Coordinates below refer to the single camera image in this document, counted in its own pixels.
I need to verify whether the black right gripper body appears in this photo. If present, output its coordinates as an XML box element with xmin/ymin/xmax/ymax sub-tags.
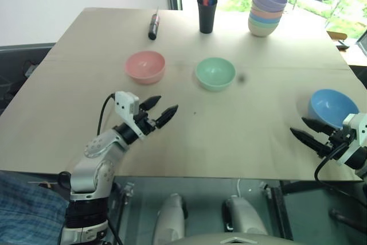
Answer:
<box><xmin>328</xmin><ymin>127</ymin><xmax>357</xmax><ymax>154</ymax></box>

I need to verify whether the blue plastic bowl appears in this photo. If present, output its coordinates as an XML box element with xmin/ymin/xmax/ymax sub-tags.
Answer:
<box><xmin>307</xmin><ymin>88</ymin><xmax>360</xmax><ymax>130</ymax></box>
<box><xmin>248</xmin><ymin>12</ymin><xmax>282</xmax><ymax>25</ymax></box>

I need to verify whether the silver robot leg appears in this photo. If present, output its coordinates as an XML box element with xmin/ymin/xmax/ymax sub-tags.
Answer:
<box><xmin>151</xmin><ymin>193</ymin><xmax>189</xmax><ymax>245</ymax></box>
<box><xmin>222</xmin><ymin>195</ymin><xmax>270</xmax><ymax>236</ymax></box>

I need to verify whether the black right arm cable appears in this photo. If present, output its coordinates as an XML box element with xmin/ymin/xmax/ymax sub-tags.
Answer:
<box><xmin>314</xmin><ymin>141</ymin><xmax>351</xmax><ymax>184</ymax></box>

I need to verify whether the cream plastic bowl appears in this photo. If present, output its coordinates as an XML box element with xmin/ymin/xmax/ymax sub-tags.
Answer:
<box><xmin>248</xmin><ymin>21</ymin><xmax>279</xmax><ymax>38</ymax></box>

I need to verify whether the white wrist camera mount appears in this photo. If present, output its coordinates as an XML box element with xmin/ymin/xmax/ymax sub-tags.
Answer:
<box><xmin>334</xmin><ymin>112</ymin><xmax>367</xmax><ymax>168</ymax></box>
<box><xmin>114</xmin><ymin>91</ymin><xmax>145</xmax><ymax>141</ymax></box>

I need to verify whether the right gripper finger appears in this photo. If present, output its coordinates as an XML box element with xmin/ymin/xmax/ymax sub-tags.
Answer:
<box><xmin>289</xmin><ymin>126</ymin><xmax>334</xmax><ymax>159</ymax></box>
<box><xmin>301</xmin><ymin>116</ymin><xmax>335</xmax><ymax>137</ymax></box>

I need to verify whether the yellow orange object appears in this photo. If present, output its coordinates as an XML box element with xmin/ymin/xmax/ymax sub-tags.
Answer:
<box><xmin>326</xmin><ymin>30</ymin><xmax>348</xmax><ymax>41</ymax></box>

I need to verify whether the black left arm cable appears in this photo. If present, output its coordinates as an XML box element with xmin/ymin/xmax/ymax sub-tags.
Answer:
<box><xmin>96</xmin><ymin>93</ymin><xmax>117</xmax><ymax>137</ymax></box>

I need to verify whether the silver robot right leg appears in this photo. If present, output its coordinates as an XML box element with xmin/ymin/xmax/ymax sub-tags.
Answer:
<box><xmin>222</xmin><ymin>195</ymin><xmax>270</xmax><ymax>236</ymax></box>

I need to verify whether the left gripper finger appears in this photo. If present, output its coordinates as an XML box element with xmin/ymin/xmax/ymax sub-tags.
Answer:
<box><xmin>139</xmin><ymin>95</ymin><xmax>162</xmax><ymax>111</ymax></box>
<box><xmin>155</xmin><ymin>104</ymin><xmax>179</xmax><ymax>129</ymax></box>

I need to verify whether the person in blue plaid cloth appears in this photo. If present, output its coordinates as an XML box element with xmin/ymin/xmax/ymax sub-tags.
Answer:
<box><xmin>0</xmin><ymin>170</ymin><xmax>70</xmax><ymax>245</ymax></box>

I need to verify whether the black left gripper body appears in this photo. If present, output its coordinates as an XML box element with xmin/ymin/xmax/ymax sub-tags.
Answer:
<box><xmin>133</xmin><ymin>107</ymin><xmax>158</xmax><ymax>137</ymax></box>

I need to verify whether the black marker pen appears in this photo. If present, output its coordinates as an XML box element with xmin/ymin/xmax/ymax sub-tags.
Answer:
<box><xmin>147</xmin><ymin>6</ymin><xmax>161</xmax><ymax>41</ymax></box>

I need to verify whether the silver robot torso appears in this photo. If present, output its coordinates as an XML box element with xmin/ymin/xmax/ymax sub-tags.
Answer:
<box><xmin>171</xmin><ymin>232</ymin><xmax>306</xmax><ymax>245</ymax></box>

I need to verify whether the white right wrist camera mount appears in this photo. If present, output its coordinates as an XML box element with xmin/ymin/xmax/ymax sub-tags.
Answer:
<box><xmin>334</xmin><ymin>112</ymin><xmax>367</xmax><ymax>168</ymax></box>

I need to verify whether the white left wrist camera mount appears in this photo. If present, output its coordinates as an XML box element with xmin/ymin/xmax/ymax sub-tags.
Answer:
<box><xmin>114</xmin><ymin>91</ymin><xmax>145</xmax><ymax>141</ymax></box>

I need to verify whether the green plastic bowl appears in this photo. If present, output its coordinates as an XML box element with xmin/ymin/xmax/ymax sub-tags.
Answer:
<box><xmin>195</xmin><ymin>57</ymin><xmax>237</xmax><ymax>92</ymax></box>
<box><xmin>248</xmin><ymin>17</ymin><xmax>280</xmax><ymax>29</ymax></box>

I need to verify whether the silver robot left leg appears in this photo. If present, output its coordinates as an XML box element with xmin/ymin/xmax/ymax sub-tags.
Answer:
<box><xmin>151</xmin><ymin>193</ymin><xmax>189</xmax><ymax>245</ymax></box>

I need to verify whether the dark grey furniture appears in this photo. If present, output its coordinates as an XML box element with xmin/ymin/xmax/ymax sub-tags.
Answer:
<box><xmin>0</xmin><ymin>42</ymin><xmax>57</xmax><ymax>117</ymax></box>

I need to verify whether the pink plastic bowl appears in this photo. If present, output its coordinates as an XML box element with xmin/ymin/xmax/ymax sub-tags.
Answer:
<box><xmin>249</xmin><ymin>6</ymin><xmax>284</xmax><ymax>20</ymax></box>
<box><xmin>124</xmin><ymin>50</ymin><xmax>166</xmax><ymax>85</ymax></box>

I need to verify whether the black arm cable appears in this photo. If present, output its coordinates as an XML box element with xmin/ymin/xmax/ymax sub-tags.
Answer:
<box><xmin>96</xmin><ymin>93</ymin><xmax>117</xmax><ymax>137</ymax></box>
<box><xmin>314</xmin><ymin>141</ymin><xmax>351</xmax><ymax>184</ymax></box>

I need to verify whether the black table frame bar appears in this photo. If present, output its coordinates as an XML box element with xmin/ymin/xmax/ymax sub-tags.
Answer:
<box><xmin>268</xmin><ymin>180</ymin><xmax>294</xmax><ymax>242</ymax></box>

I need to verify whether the black pen cup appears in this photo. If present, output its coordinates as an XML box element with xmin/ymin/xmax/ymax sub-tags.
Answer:
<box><xmin>197</xmin><ymin>0</ymin><xmax>218</xmax><ymax>34</ymax></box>

